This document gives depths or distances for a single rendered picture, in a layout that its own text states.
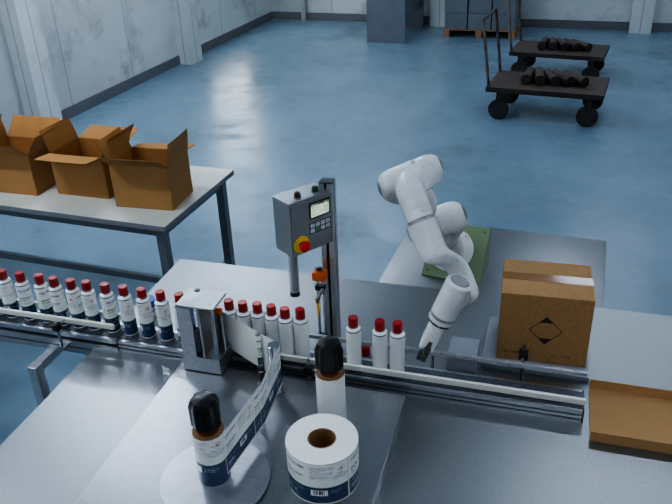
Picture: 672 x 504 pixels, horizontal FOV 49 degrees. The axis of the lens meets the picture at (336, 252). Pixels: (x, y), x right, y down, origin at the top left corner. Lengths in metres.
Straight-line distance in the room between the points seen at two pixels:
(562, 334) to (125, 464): 1.46
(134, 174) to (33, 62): 4.01
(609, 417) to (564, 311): 0.36
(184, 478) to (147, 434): 0.25
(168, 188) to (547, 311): 2.20
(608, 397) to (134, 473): 1.51
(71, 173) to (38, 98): 3.65
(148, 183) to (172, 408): 1.82
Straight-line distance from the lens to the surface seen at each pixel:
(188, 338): 2.52
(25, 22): 7.86
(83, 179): 4.33
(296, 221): 2.31
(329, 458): 2.01
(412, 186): 2.29
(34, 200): 4.45
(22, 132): 4.77
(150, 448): 2.34
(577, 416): 2.46
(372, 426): 2.31
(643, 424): 2.53
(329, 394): 2.21
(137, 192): 4.08
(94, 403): 2.65
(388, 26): 11.07
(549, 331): 2.59
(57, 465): 2.46
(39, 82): 7.98
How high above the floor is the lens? 2.42
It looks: 28 degrees down
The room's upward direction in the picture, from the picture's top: 2 degrees counter-clockwise
